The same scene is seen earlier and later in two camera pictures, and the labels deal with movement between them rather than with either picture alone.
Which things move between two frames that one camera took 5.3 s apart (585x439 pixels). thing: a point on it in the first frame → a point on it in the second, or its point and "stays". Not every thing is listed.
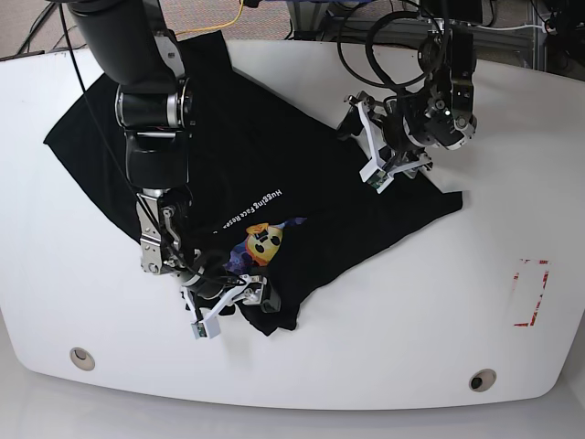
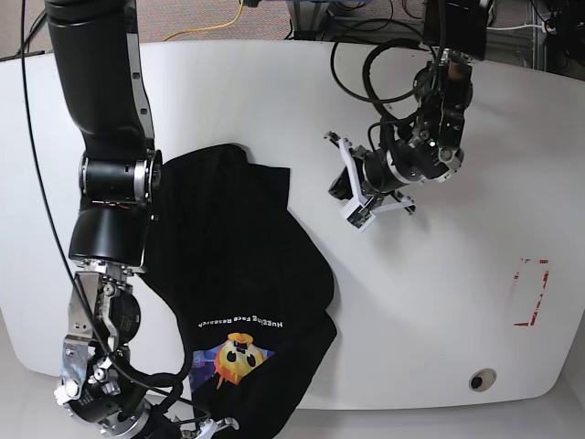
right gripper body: (380, 173) → (358, 212)
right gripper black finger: (351, 124) → (342, 187)
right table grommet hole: (483, 380) stays
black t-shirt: (276, 189) → (247, 284)
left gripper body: (249, 291) → (209, 427)
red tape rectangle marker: (545, 281) stays
